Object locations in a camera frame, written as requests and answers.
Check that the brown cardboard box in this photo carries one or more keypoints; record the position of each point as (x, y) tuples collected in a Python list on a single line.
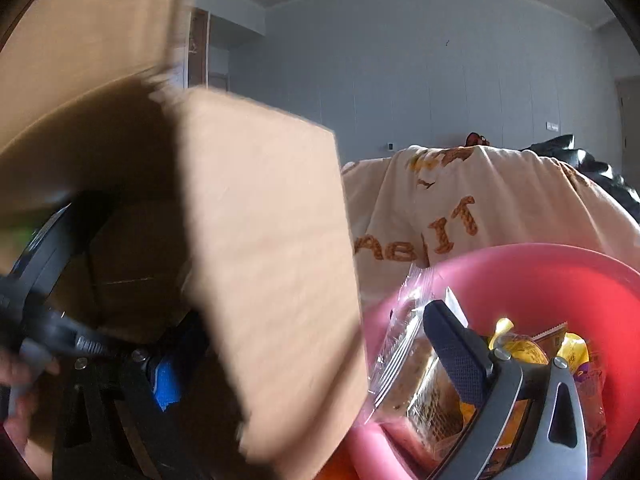
[(275, 210)]

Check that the sliced toast bread packet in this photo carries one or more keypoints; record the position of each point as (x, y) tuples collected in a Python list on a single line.
[(410, 385)]

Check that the cream printed blanket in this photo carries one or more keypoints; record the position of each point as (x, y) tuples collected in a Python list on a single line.
[(500, 200)]

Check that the black leather jacket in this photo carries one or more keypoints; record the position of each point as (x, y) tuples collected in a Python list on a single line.
[(590, 160)]

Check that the red bag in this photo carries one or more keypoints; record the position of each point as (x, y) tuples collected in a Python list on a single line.
[(477, 140)]

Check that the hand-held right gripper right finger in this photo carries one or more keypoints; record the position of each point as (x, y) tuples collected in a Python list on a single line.
[(455, 355)]

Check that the pink plastic basin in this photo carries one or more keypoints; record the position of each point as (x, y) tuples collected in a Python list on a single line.
[(525, 280)]

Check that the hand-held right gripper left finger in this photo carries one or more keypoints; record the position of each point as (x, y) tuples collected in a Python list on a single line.
[(165, 385)]

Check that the person's left hand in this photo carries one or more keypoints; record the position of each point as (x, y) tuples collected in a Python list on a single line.
[(12, 380)]

